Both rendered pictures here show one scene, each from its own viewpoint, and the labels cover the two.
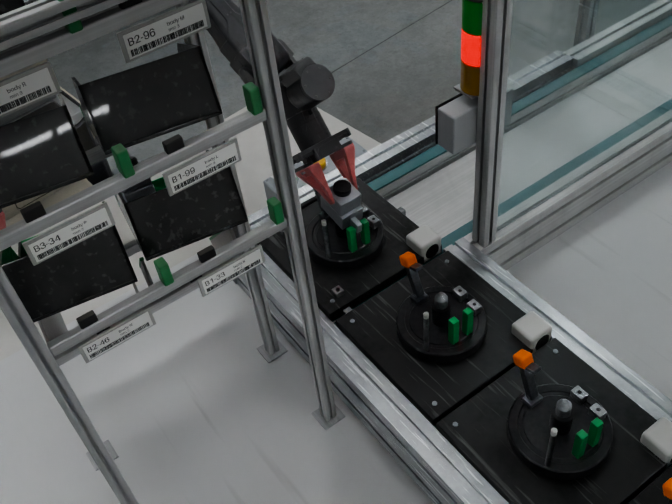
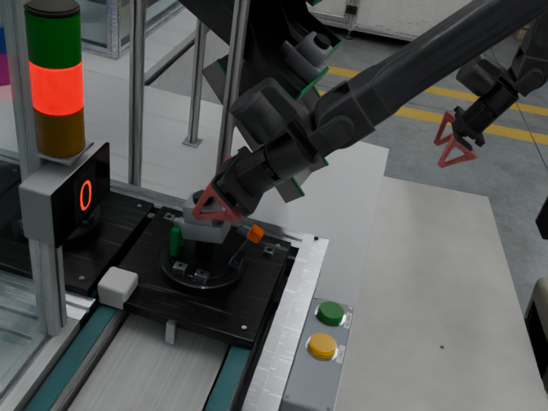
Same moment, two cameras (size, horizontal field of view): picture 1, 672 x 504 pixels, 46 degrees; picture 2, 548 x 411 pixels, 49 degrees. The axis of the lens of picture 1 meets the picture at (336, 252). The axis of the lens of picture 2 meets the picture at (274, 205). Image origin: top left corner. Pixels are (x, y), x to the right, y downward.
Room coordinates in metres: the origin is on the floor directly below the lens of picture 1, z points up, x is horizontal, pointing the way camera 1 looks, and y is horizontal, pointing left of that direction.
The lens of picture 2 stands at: (1.51, -0.52, 1.62)
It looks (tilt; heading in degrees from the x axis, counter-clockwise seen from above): 36 degrees down; 129
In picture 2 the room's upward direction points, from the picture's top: 11 degrees clockwise
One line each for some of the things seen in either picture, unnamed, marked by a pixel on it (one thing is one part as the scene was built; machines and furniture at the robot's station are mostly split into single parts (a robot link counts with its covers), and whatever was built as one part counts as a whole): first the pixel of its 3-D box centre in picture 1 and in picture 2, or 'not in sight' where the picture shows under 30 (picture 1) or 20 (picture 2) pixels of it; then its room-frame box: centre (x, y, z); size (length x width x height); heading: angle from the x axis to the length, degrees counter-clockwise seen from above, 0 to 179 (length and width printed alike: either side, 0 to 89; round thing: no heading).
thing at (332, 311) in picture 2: not in sight; (330, 314); (1.19, 0.08, 0.96); 0.04 x 0.04 x 0.02
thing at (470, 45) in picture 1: (478, 42); (57, 82); (0.99, -0.24, 1.33); 0.05 x 0.05 x 0.05
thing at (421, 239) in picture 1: (423, 244); (117, 288); (0.96, -0.15, 0.97); 0.05 x 0.05 x 0.04; 30
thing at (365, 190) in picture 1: (345, 243); (202, 270); (0.99, -0.02, 0.96); 0.24 x 0.24 x 0.02; 30
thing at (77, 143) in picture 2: (477, 72); (59, 125); (0.99, -0.24, 1.28); 0.05 x 0.05 x 0.05
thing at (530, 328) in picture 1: (441, 310); (55, 201); (0.77, -0.15, 1.01); 0.24 x 0.24 x 0.13; 30
